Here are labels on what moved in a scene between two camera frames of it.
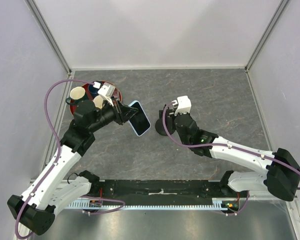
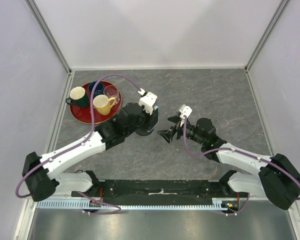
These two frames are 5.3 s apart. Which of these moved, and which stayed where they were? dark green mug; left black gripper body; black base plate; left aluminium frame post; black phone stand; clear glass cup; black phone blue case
Moved: black phone blue case; left black gripper body; black phone stand
Stayed: black base plate; left aluminium frame post; dark green mug; clear glass cup
